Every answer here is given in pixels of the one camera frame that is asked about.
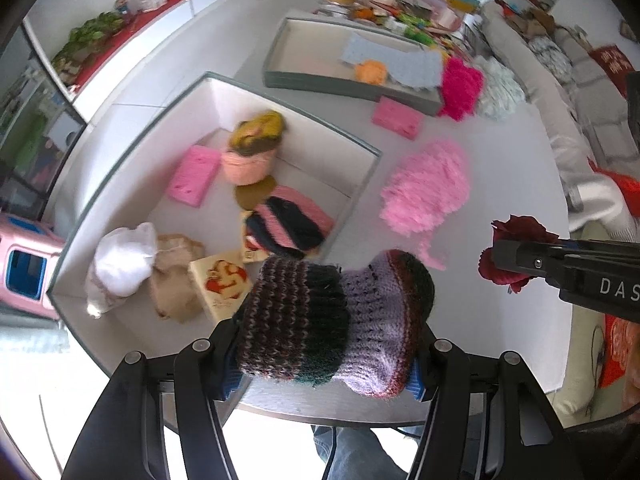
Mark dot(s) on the grey patterned cushion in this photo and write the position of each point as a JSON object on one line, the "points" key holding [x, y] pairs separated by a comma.
{"points": [[550, 57]]}

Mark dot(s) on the beige socks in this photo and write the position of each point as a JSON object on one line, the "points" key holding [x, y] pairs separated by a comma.
{"points": [[172, 285]]}

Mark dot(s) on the red patterned cushion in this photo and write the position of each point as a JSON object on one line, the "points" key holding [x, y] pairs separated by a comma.
{"points": [[612, 62]]}

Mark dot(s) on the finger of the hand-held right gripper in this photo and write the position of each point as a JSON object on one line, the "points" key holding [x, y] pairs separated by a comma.
{"points": [[525, 257]]}

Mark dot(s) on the person's jeans legs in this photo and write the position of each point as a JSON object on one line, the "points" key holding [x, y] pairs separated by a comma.
{"points": [[360, 455]]}

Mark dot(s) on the white cabinet with red top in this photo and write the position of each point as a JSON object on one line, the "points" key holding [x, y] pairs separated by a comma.
{"points": [[150, 30]]}

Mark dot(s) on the black and pink fuzzy sock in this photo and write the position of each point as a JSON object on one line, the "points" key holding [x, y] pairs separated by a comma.
{"points": [[290, 220]]}

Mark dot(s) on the shallow grey tray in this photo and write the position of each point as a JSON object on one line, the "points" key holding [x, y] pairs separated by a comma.
{"points": [[320, 85]]}

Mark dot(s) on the white tray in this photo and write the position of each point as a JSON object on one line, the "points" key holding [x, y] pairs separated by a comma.
{"points": [[210, 95]]}

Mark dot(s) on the green potted plant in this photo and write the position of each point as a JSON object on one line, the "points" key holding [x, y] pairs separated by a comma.
{"points": [[95, 30]]}

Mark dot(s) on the pink sponge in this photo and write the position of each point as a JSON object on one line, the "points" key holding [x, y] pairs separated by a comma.
{"points": [[192, 175], [397, 117]]}

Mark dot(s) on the red patterned cloth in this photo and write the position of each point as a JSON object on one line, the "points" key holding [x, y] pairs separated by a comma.
{"points": [[622, 355]]}

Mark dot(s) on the peach and olive knit roll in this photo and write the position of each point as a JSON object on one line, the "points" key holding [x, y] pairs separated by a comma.
{"points": [[247, 167]]}

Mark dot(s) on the glass cabinet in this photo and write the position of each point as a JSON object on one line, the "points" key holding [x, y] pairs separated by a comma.
{"points": [[30, 135]]}

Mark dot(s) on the light pink fluffy cloth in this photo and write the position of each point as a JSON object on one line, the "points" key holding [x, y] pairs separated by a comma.
{"points": [[425, 185]]}

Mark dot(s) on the hot pink fluffy cloth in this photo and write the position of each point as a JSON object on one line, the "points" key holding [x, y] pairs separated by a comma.
{"points": [[460, 87]]}

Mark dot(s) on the pile of colourful packages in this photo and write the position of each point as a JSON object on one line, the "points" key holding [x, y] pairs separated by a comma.
{"points": [[400, 0]]}

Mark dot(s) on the pale blue fluffy cloth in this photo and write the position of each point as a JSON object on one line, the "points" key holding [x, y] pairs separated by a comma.
{"points": [[500, 90]]}

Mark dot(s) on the dark purple striped knit hat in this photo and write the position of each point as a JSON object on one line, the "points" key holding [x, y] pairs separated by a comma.
{"points": [[325, 320]]}

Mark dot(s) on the white bag with twine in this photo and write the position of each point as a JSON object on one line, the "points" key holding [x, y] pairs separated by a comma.
{"points": [[120, 260]]}

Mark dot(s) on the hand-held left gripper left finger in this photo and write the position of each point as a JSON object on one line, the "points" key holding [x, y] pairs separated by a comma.
{"points": [[231, 386]]}

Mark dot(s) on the pink plastic toy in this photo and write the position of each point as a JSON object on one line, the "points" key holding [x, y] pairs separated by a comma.
{"points": [[30, 237]]}

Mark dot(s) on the dark red artificial rose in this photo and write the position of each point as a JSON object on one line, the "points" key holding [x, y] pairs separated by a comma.
{"points": [[515, 227]]}

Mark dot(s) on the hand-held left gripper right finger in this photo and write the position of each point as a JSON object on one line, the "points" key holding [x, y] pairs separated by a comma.
{"points": [[416, 387]]}

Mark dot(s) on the white fringed blanket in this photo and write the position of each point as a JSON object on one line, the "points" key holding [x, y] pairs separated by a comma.
{"points": [[600, 200]]}

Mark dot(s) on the light blue textured cloth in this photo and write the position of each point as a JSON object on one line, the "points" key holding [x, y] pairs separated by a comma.
{"points": [[410, 67]]}

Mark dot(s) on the orange artificial rose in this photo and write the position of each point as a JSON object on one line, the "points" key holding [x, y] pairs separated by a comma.
{"points": [[372, 71]]}

